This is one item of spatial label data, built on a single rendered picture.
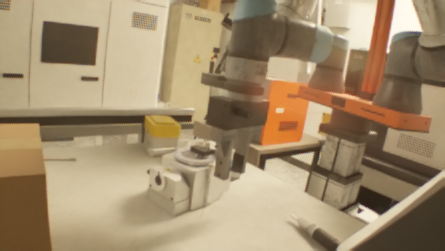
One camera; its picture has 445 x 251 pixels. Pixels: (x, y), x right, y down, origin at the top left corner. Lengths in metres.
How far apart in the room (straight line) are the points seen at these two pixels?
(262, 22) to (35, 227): 0.44
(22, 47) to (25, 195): 0.93
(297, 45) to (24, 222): 0.49
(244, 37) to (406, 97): 0.55
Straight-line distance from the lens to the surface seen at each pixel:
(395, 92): 0.91
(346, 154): 1.06
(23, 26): 1.25
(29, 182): 0.37
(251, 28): 0.50
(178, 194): 0.58
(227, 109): 0.47
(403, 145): 2.04
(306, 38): 0.54
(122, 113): 1.03
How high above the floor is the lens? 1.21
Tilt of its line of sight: 13 degrees down
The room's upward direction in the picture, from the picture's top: 9 degrees clockwise
